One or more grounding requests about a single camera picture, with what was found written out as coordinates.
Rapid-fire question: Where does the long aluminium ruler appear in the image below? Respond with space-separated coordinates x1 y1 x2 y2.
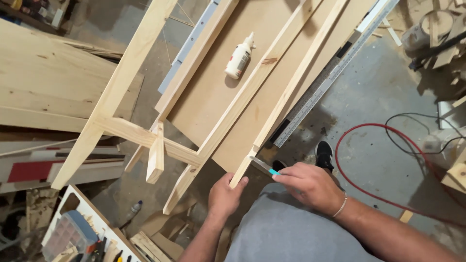
272 0 401 148

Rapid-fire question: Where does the stack of plywood sheets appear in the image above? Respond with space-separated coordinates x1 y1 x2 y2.
0 17 145 134

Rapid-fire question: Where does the grey metal rail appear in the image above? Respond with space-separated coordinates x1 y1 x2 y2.
157 0 221 95

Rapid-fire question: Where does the white board with tools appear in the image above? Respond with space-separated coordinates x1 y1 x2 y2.
40 184 147 262

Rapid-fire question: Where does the person's right hand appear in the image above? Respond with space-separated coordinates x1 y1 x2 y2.
271 162 346 218

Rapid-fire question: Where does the clear plastic organiser box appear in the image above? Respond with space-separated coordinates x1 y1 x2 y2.
42 210 99 262

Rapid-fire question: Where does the pale wooden ladder frame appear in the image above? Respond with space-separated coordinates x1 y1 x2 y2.
50 0 325 215

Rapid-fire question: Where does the heap of wood scraps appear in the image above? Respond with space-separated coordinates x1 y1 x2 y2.
400 0 466 96

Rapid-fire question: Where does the teal-handled utility knife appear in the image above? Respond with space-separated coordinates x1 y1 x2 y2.
249 155 281 176

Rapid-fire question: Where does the thin pale wooden strip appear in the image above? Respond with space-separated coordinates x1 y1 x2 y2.
229 0 349 189

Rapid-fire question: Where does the stack of red white panels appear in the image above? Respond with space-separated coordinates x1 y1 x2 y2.
0 140 126 194

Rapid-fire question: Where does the white paint bucket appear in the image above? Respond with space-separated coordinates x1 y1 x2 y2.
401 10 456 52

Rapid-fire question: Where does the white glue bottle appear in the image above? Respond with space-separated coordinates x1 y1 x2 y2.
224 31 257 80

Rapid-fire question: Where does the white plastic container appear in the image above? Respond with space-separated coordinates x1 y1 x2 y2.
422 127 466 169

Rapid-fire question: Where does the brown fibreboard panel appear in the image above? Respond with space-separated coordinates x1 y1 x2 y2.
167 0 380 174

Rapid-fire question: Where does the clear plastic bottle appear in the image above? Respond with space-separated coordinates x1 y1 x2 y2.
125 200 143 223

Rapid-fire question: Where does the black cable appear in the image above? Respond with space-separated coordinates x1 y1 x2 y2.
385 112 466 156

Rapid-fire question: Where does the pale wooden batten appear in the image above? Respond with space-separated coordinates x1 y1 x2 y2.
125 0 241 173

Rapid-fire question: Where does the silver bracelet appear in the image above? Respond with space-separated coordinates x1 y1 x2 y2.
332 192 349 218

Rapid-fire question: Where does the red cable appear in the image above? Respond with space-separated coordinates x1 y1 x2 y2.
334 123 466 229

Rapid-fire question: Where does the black right shoe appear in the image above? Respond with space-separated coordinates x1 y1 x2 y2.
315 140 335 173

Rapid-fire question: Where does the bundle of wooden slats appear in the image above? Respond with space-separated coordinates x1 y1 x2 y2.
129 231 185 262

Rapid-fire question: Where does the grey shirt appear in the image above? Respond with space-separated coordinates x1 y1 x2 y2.
224 182 383 262

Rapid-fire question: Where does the short wooden block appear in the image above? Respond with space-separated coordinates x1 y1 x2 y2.
146 122 165 185

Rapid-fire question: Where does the cluttered dark shelf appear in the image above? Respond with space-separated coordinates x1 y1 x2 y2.
0 0 79 36

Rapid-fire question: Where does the person's left hand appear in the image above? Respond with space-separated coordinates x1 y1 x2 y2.
208 172 250 220

